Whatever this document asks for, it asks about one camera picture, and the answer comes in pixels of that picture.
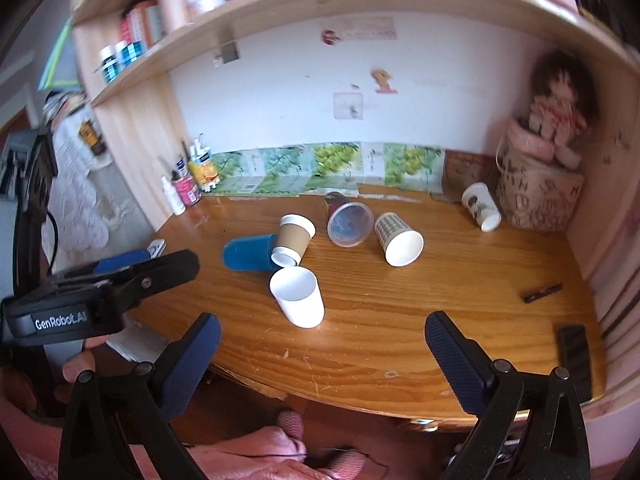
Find brown card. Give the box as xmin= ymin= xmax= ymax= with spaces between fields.
xmin=442 ymin=150 xmax=497 ymax=197

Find pink fleece clothing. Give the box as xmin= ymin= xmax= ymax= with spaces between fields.
xmin=0 ymin=395 xmax=391 ymax=480

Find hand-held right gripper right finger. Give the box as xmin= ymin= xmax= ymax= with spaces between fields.
xmin=424 ymin=311 xmax=592 ymax=480

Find red and white books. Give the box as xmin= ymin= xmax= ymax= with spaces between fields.
xmin=119 ymin=0 xmax=168 ymax=50

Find white printed paper cup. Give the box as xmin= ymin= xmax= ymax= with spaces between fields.
xmin=461 ymin=182 xmax=502 ymax=232

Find teal and white boxes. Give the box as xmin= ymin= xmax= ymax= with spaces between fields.
xmin=99 ymin=40 xmax=147 ymax=83

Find brown paper cup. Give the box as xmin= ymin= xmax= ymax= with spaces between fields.
xmin=271 ymin=214 xmax=317 ymax=267

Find pink wall note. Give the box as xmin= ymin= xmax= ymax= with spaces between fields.
xmin=340 ymin=16 xmax=399 ymax=42

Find black phone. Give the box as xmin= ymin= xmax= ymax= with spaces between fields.
xmin=556 ymin=325 xmax=593 ymax=406

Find dark red cup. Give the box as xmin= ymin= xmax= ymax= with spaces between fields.
xmin=324 ymin=191 xmax=351 ymax=216

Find brown bottle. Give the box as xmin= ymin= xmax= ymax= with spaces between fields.
xmin=78 ymin=119 xmax=107 ymax=156

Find orange figure wall sticker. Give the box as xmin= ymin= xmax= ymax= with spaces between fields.
xmin=371 ymin=68 xmax=399 ymax=95

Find green frame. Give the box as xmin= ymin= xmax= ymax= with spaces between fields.
xmin=39 ymin=17 xmax=73 ymax=92

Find white paper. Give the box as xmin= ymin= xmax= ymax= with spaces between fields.
xmin=106 ymin=324 xmax=168 ymax=363

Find rag doll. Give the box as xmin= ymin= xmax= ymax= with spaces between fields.
xmin=527 ymin=52 xmax=598 ymax=171

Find woven basket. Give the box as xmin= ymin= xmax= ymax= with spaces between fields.
xmin=495 ymin=115 xmax=586 ymax=233

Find small dark stick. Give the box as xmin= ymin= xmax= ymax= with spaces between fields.
xmin=522 ymin=284 xmax=563 ymax=304

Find person's left hand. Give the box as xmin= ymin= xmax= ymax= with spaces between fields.
xmin=0 ymin=335 xmax=108 ymax=413

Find plain white paper cup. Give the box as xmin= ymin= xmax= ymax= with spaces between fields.
xmin=269 ymin=266 xmax=326 ymax=329

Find leaf print sheet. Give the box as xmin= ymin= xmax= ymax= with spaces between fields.
xmin=207 ymin=149 xmax=266 ymax=195
xmin=259 ymin=145 xmax=316 ymax=192

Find clear plastic cup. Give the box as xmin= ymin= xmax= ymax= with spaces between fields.
xmin=327 ymin=201 xmax=375 ymax=247

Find white plant print sheet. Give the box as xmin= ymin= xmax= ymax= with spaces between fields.
xmin=360 ymin=142 xmax=386 ymax=186

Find white squeeze bottle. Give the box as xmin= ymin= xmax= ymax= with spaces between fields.
xmin=161 ymin=176 xmax=187 ymax=217

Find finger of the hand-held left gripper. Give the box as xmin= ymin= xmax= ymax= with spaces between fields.
xmin=97 ymin=249 xmax=201 ymax=312
xmin=55 ymin=251 xmax=153 ymax=285

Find checkered paper cup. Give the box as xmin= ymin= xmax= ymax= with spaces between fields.
xmin=375 ymin=212 xmax=425 ymax=267

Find pink jar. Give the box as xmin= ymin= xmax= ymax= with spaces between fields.
xmin=171 ymin=169 xmax=202 ymax=207

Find grape print sheet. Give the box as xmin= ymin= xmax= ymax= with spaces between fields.
xmin=312 ymin=142 xmax=362 ymax=182
xmin=382 ymin=145 xmax=446 ymax=193

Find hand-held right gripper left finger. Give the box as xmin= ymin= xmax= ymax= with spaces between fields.
xmin=59 ymin=312 xmax=222 ymax=480

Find blue plastic cup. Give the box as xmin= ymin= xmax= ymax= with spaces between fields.
xmin=222 ymin=233 xmax=278 ymax=273

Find wooden bookshelf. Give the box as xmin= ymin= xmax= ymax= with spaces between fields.
xmin=70 ymin=0 xmax=640 ymax=423

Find white lace cloth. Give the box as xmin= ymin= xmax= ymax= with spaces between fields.
xmin=47 ymin=102 xmax=153 ymax=263

